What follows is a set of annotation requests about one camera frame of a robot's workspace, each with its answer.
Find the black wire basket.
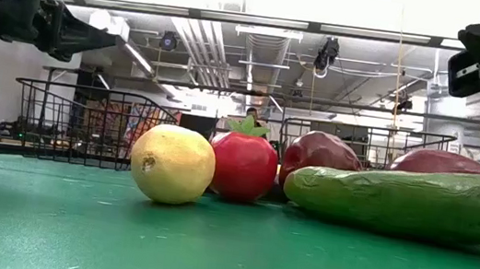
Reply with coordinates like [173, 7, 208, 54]
[5, 76, 182, 179]

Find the person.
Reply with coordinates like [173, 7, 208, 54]
[242, 106, 272, 133]

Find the pale yellow lemon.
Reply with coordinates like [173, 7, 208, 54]
[124, 119, 221, 210]

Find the green cucumber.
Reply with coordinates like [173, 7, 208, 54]
[277, 148, 480, 249]

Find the dark red fruit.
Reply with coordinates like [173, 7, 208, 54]
[388, 144, 480, 183]

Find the green table mat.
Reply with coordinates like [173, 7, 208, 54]
[0, 151, 480, 269]

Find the black ceiling-hung camera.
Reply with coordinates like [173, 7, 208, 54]
[311, 35, 342, 74]
[158, 29, 180, 53]

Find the black overhead frame beam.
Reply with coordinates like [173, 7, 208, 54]
[53, 0, 467, 56]

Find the silver ventilation duct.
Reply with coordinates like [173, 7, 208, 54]
[236, 31, 291, 112]

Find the copper wire basket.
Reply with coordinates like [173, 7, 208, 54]
[276, 113, 459, 181]

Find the dark red apple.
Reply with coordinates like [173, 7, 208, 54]
[276, 125, 367, 198]

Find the red tomato with green leaves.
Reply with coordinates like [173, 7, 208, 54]
[203, 111, 285, 206]

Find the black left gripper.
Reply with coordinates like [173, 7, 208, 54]
[0, 0, 124, 69]

